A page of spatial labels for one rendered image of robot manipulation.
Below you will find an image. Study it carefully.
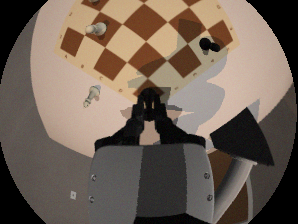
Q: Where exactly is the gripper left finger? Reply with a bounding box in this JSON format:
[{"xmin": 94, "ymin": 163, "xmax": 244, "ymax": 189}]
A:
[{"xmin": 94, "ymin": 95, "xmax": 145, "ymax": 151}]

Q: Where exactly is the brown and cream chessboard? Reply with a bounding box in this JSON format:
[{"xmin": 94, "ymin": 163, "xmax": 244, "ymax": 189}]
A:
[{"xmin": 54, "ymin": 0, "xmax": 240, "ymax": 104}]

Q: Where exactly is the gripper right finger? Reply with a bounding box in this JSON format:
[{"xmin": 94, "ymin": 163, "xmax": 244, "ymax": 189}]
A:
[{"xmin": 154, "ymin": 94, "xmax": 206, "ymax": 148}]

